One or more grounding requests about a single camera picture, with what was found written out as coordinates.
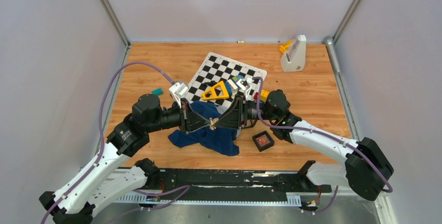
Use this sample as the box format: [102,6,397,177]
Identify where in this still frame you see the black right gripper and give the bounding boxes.
[214,95,277,130]

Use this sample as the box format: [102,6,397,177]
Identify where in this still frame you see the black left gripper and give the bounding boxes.
[145,97,211,134]

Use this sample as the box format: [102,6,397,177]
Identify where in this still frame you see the blue t-shirt garment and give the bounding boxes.
[168,101,240,156]

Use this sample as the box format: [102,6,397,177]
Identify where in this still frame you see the red leaf brooch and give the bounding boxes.
[257,136,270,146]

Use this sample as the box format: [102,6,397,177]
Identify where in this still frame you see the black display box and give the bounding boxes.
[252,131,275,152]

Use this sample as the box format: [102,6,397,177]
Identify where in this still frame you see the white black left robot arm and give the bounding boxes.
[39,94,213,223]

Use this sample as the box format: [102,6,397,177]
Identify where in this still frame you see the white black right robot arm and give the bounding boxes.
[210,90,394,201]

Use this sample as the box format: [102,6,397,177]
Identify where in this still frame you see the yellow triangle toy block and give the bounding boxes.
[201,81,230,101]

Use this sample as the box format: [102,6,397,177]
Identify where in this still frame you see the stacked coloured toy blocks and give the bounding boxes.
[225,75,244,96]

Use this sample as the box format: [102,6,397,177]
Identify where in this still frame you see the yellow blue toy car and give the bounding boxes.
[253,90,269,102]

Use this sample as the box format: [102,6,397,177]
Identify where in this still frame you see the teal toy block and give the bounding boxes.
[152,88,164,96]

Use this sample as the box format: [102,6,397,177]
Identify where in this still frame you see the black white chessboard mat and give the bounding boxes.
[185,52,267,102]

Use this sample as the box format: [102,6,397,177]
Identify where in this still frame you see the white wedge stand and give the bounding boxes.
[280,35,306,72]

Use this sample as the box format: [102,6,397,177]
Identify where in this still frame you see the orange plastic piece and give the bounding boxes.
[279,39,294,54]

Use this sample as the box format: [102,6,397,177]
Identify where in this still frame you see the grey corner pipe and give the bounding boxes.
[324,36,342,83]

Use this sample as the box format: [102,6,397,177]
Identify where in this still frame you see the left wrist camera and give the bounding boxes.
[168,81,189,108]

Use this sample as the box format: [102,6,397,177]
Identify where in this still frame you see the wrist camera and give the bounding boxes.
[239,78,252,101]
[168,81,189,108]

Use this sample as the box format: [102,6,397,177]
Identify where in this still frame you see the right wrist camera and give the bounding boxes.
[239,78,252,101]

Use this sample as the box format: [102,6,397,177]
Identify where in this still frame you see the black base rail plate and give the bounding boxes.
[141,168,332,202]

